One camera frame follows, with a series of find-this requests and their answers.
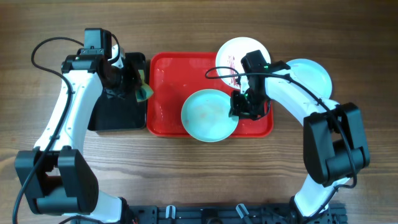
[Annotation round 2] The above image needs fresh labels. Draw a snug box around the green yellow sponge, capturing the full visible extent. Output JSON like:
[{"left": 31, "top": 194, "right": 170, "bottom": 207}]
[{"left": 136, "top": 70, "right": 154, "bottom": 102}]

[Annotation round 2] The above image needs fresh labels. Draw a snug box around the light blue plate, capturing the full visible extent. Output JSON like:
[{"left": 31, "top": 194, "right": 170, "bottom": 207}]
[
  {"left": 287, "top": 58, "right": 333, "bottom": 98},
  {"left": 181, "top": 89, "right": 239, "bottom": 142}
]

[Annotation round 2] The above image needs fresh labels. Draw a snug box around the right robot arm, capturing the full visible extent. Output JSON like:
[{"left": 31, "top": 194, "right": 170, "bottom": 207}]
[{"left": 230, "top": 50, "right": 370, "bottom": 222}]

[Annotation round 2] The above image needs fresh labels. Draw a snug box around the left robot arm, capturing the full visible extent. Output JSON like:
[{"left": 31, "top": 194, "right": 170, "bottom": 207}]
[{"left": 14, "top": 28, "right": 146, "bottom": 223}]

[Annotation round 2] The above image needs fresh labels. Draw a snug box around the black plastic tray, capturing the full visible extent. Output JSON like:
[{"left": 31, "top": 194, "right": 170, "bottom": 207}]
[{"left": 88, "top": 52, "right": 147, "bottom": 131}]

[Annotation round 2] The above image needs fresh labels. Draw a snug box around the red plastic tray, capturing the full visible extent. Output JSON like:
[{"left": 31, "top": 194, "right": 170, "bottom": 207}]
[{"left": 147, "top": 52, "right": 274, "bottom": 138}]

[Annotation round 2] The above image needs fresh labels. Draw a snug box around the white plate top right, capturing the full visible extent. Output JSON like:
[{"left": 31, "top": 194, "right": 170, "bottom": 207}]
[{"left": 215, "top": 37, "right": 271, "bottom": 93}]

